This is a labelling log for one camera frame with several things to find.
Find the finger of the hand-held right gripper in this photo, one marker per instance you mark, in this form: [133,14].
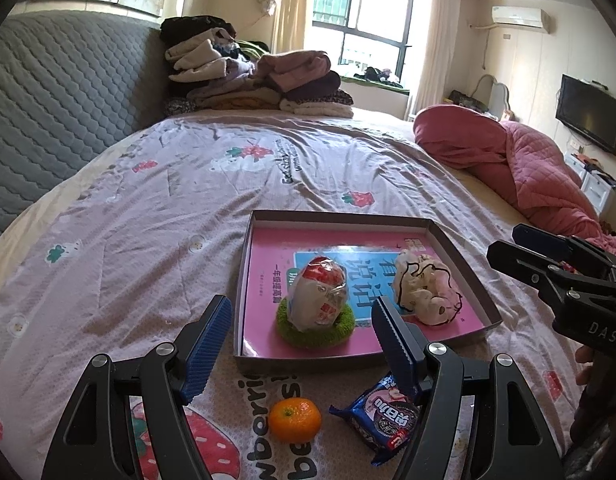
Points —
[537,237]
[527,265]

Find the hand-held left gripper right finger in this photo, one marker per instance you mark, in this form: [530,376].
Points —
[395,345]

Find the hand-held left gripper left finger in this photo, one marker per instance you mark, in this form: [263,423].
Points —
[208,350]

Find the cream cloth with black trim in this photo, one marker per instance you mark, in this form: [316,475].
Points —
[427,295]

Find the blue cookie packet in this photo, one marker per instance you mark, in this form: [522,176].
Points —
[382,420]

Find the shallow grey cardboard box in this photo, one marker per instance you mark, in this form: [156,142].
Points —
[313,363]

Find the white and red snack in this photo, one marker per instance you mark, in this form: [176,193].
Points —
[315,300]

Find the person's right hand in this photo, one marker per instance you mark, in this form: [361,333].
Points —
[585,357]

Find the pink quilt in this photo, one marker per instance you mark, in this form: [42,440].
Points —
[527,170]

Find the white drawer unit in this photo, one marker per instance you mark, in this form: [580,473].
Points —
[595,182]

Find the pink and blue book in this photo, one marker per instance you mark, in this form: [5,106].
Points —
[268,285]

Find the orange without stem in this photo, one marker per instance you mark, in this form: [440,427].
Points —
[294,420]

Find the strawberry printed bedsheet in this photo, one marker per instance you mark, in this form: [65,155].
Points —
[138,235]

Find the black television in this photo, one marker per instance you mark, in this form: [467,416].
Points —
[590,112]

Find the white framed mirror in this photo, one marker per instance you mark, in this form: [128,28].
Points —
[492,95]

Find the dark patterned bag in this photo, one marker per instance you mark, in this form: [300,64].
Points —
[462,99]

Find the green window seat mat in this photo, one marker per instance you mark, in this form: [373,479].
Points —
[377,87]

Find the straight cream curtain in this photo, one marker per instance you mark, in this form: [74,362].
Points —
[430,45]

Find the white air conditioner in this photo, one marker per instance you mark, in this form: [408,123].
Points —
[517,17]

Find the dark clothes heap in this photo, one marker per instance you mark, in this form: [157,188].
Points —
[380,75]

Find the window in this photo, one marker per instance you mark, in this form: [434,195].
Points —
[377,10]

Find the pink topped clothes pile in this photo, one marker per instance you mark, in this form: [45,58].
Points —
[308,80]

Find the tall pile of folded clothes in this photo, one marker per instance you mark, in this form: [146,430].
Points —
[208,60]

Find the grey quilted headboard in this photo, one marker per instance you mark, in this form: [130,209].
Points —
[63,90]

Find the knotted cream curtain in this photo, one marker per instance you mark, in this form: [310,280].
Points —
[288,5]

